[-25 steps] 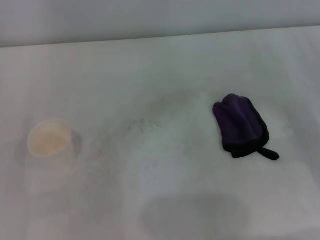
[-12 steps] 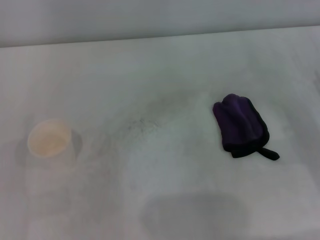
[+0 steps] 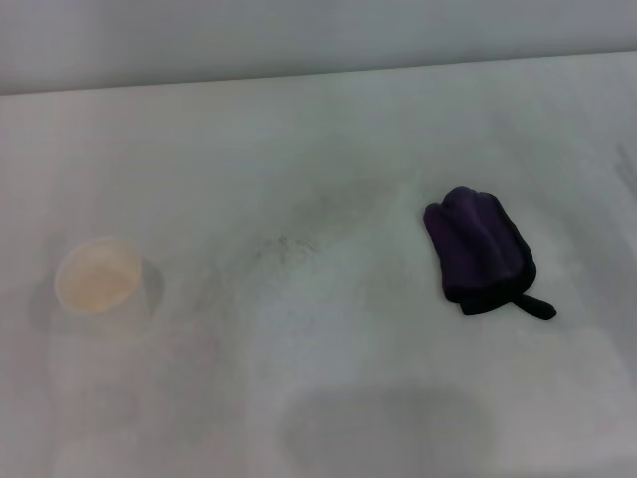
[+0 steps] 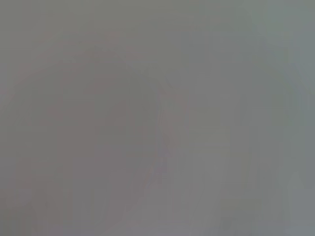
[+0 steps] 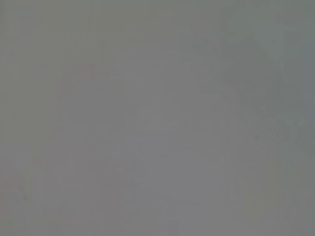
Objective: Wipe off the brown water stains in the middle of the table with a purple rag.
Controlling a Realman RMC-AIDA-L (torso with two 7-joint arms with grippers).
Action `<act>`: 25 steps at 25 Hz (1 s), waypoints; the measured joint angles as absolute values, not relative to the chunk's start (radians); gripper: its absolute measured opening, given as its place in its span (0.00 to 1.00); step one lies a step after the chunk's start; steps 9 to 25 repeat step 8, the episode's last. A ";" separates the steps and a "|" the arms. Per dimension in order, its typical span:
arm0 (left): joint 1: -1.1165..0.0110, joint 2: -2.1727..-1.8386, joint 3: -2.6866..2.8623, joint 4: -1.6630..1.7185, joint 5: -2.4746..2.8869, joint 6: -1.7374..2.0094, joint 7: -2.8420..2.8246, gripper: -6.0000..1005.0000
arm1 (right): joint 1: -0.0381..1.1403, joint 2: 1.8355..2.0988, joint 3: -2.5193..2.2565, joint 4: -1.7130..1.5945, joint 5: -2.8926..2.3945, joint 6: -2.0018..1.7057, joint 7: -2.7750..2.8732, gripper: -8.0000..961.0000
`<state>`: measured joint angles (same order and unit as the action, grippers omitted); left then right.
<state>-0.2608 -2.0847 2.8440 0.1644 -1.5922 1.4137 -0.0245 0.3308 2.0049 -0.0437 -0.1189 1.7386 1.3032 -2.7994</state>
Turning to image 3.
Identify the purple rag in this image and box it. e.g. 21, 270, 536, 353
422, 185, 558, 323

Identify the white disposable cup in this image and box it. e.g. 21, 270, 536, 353
53, 235, 166, 321

